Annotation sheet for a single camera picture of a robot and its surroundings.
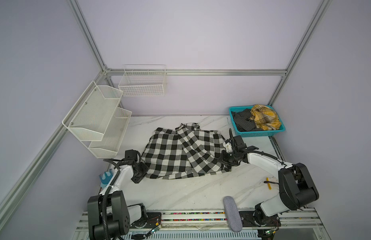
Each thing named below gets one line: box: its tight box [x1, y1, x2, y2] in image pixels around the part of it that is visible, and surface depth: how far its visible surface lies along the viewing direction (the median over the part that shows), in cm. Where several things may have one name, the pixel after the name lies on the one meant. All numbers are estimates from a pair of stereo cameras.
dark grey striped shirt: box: [231, 108, 262, 132], surface depth 107 cm
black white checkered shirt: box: [141, 122, 232, 179], surface depth 100 cm
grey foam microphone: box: [223, 196, 243, 233], surface depth 75 cm
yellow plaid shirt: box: [249, 104, 282, 131], surface depth 106 cm
